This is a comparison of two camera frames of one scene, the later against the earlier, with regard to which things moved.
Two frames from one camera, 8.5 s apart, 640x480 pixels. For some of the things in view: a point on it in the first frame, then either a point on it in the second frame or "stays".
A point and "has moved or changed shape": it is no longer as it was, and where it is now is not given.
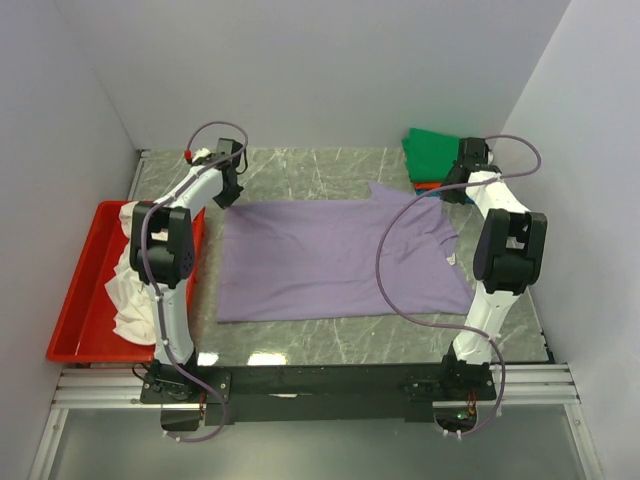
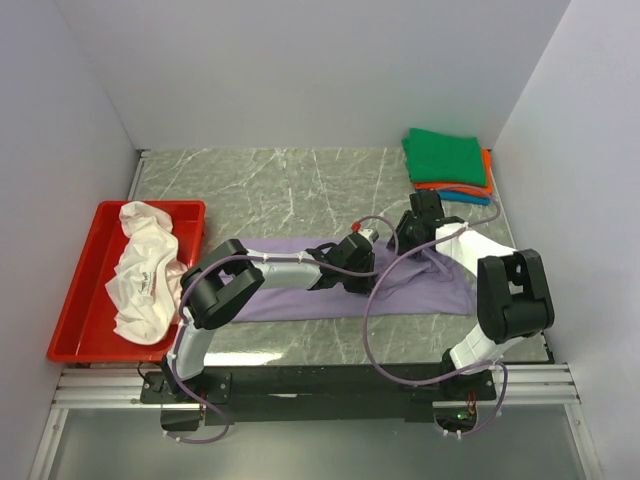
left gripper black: x=226 y=201 to x=363 y=287
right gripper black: x=452 y=197 to x=407 y=219
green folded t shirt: x=429 y=156 stays
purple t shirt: x=316 y=260 has moved or changed shape
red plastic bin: x=85 y=331 stays
